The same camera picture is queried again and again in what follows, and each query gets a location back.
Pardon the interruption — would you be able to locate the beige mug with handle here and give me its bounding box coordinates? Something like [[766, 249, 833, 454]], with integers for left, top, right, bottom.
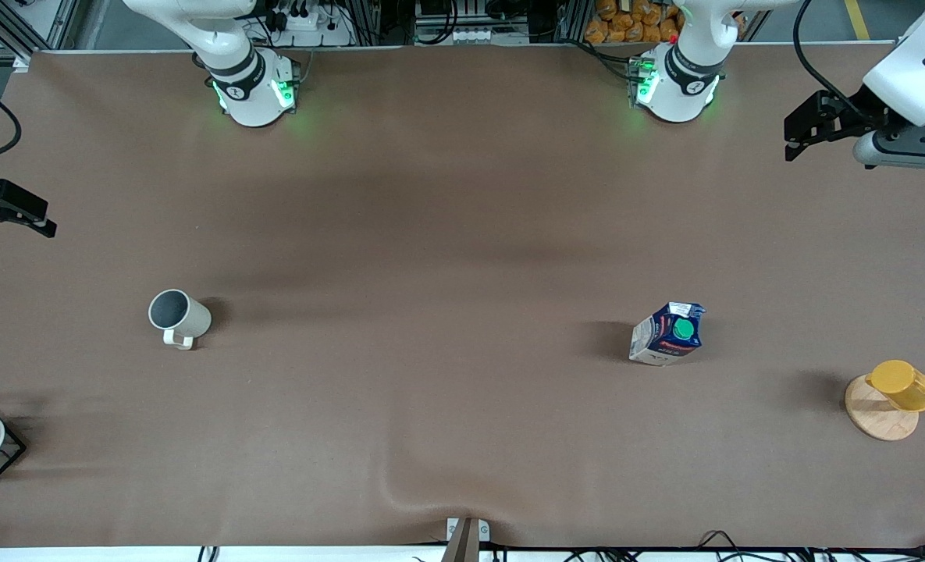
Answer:
[[148, 289, 213, 351]]

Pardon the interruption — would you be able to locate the blue white milk carton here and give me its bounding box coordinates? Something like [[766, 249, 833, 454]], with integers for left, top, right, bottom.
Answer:
[[628, 301, 706, 367]]

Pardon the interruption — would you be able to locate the yellow plastic cup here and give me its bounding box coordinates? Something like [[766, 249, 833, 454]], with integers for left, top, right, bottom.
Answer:
[[866, 359, 925, 413]]

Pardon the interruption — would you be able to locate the bag of orange buns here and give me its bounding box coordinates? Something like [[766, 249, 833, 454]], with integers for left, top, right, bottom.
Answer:
[[585, 0, 685, 44]]

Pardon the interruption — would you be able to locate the round wooden stand base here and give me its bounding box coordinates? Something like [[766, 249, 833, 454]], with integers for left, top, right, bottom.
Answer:
[[845, 373, 920, 442]]

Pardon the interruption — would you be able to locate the white power strip with plugs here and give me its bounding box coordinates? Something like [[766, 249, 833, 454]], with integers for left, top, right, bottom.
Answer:
[[269, 0, 355, 47]]

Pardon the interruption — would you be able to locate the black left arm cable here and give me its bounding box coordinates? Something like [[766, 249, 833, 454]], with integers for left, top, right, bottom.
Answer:
[[792, 0, 853, 106]]

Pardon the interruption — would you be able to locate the aluminium frame profile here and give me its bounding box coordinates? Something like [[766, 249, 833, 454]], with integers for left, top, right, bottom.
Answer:
[[0, 0, 82, 73]]

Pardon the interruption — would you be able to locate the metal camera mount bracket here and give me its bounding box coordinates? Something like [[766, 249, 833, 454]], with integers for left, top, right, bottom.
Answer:
[[440, 517, 492, 562]]

